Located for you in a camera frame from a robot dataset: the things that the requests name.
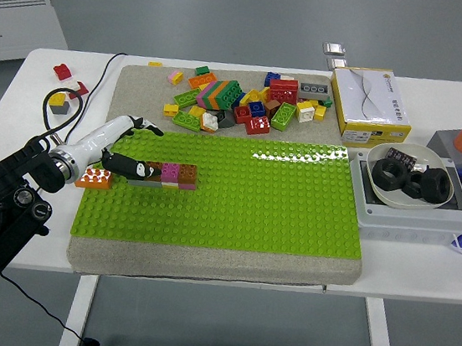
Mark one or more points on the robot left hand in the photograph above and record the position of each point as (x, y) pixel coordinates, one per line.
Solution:
(100, 136)

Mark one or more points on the orange long building brick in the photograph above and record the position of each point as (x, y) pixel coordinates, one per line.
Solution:
(94, 178)

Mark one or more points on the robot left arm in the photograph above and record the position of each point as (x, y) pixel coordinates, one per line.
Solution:
(3, 204)

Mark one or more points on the yellow small brick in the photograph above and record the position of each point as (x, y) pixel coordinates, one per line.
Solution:
(171, 109)
(56, 99)
(196, 111)
(319, 113)

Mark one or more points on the white small brick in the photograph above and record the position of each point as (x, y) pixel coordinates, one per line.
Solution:
(72, 85)

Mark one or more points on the brown square brick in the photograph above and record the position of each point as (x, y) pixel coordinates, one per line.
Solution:
(187, 172)
(157, 166)

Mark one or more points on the dark grey flat brick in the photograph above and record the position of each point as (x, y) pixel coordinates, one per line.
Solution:
(147, 184)

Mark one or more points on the red small brick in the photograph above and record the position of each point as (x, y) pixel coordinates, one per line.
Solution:
(63, 72)

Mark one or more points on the magenta square brick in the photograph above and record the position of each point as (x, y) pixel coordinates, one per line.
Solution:
(170, 171)

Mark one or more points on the yellow and white flat brick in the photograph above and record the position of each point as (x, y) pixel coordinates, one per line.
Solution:
(170, 185)

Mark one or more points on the light green long brick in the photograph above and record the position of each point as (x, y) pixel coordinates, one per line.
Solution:
(283, 116)
(186, 97)
(186, 121)

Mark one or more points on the pink and yellow brick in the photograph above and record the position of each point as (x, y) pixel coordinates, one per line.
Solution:
(175, 76)

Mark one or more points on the pink flat brick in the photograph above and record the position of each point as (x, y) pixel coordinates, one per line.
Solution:
(187, 186)

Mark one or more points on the white and orange brick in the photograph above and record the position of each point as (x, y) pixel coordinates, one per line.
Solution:
(210, 122)

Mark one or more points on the dark green small brick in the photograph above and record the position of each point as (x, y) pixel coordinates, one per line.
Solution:
(327, 102)
(202, 70)

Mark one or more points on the striped multicolour brick stack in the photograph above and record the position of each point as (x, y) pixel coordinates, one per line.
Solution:
(219, 94)

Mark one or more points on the dark grey sloped brick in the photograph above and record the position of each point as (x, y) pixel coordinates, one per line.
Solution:
(225, 119)

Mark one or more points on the red square brick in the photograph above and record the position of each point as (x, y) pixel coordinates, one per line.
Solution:
(242, 114)
(258, 125)

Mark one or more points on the green studded baseplate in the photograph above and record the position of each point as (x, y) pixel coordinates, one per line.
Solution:
(231, 207)

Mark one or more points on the blue square brick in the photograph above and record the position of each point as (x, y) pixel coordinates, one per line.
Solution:
(257, 109)
(271, 78)

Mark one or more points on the brown small brick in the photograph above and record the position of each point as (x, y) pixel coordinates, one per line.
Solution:
(270, 107)

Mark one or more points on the large red brick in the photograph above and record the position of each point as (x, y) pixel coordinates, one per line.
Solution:
(284, 91)

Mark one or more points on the grey long brick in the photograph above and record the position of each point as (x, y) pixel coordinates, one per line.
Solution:
(313, 91)

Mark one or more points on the white panel heater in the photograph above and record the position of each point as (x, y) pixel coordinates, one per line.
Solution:
(18, 16)

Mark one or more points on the grey-beige mat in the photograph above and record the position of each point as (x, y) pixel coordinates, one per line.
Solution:
(202, 266)

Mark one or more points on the white table leg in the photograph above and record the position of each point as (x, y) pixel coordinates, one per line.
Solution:
(380, 343)
(78, 314)

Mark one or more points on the silver floor socket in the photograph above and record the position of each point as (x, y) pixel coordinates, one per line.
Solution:
(334, 48)
(338, 64)

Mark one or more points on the yellow and white cardboard box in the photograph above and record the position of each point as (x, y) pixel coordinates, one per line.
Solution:
(369, 107)

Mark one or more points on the large black nut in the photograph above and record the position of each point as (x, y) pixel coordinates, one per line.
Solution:
(389, 174)
(437, 186)

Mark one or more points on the dark circuit board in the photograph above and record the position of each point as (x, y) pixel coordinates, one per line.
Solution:
(402, 157)

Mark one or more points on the small black nut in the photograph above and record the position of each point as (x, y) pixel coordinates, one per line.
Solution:
(413, 187)

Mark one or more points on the light grey junction box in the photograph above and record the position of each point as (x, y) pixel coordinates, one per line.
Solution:
(410, 222)

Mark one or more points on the white bowl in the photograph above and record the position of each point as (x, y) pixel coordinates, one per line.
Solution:
(422, 152)

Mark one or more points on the grey block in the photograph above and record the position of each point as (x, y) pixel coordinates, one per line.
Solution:
(445, 144)

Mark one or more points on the white zip tie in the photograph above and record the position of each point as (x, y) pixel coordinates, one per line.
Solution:
(458, 247)

